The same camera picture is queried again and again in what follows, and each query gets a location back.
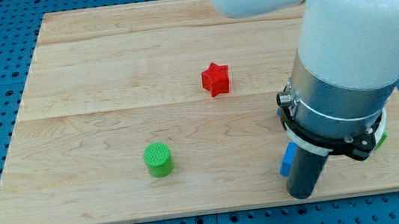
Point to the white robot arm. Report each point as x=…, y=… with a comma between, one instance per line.
x=346, y=68

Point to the green triangle block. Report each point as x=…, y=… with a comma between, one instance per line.
x=380, y=141

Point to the red star block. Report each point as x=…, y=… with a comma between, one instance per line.
x=216, y=80

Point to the blue cube block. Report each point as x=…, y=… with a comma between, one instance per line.
x=287, y=159

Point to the light wooden board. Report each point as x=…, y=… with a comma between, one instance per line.
x=106, y=82

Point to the green cylinder block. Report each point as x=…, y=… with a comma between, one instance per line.
x=157, y=158

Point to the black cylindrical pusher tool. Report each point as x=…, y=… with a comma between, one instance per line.
x=304, y=173

